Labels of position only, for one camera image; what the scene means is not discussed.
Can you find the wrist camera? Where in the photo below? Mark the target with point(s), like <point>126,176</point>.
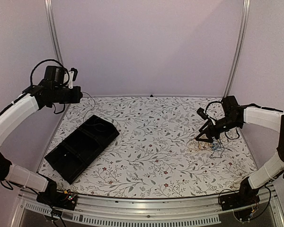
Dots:
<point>202,114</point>
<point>73,75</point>

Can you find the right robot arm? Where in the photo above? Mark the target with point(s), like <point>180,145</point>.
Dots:
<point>265,131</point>

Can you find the floral table mat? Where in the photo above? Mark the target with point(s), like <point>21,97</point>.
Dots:
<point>156,154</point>

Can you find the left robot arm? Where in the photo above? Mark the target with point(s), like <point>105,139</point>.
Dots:
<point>55,88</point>

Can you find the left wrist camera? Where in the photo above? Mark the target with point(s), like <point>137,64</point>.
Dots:
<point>73,75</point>

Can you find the right aluminium corner post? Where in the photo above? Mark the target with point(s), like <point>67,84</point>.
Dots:
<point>239,46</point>

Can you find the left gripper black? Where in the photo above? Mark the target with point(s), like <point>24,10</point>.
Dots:
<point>76,96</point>

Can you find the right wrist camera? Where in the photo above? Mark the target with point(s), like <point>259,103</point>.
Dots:
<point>202,114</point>

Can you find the aluminium corner post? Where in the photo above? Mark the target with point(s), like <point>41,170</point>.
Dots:
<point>239,46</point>
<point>52,29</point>

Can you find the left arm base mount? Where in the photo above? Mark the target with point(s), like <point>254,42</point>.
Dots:
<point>64,200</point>

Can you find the black compartment tray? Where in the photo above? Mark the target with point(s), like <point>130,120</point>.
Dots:
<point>77,151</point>

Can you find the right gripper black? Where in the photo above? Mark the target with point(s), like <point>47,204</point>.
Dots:
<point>211,128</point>

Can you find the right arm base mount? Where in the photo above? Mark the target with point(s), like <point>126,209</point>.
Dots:
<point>236,200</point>

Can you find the left aluminium corner post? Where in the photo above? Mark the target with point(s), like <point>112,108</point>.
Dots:
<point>52,29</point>

